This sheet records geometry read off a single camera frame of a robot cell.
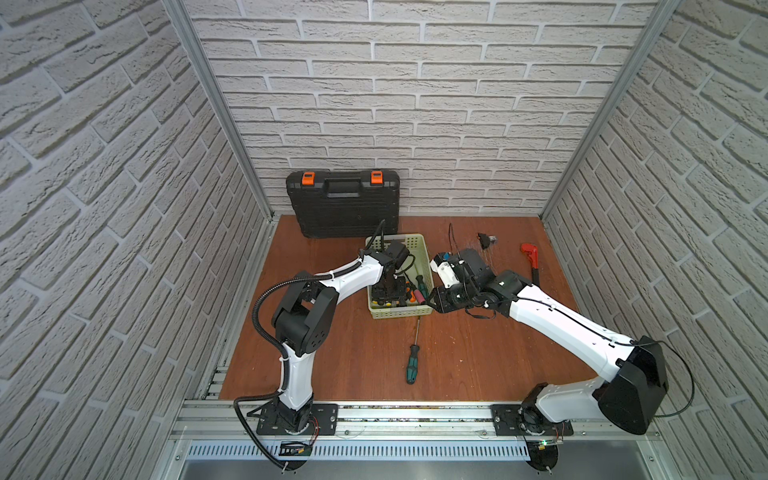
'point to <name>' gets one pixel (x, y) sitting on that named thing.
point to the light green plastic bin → (419, 264)
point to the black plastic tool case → (340, 203)
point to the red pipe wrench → (532, 253)
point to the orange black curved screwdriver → (412, 299)
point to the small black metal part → (485, 240)
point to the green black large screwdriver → (413, 358)
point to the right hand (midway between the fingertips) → (432, 298)
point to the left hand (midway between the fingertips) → (400, 293)
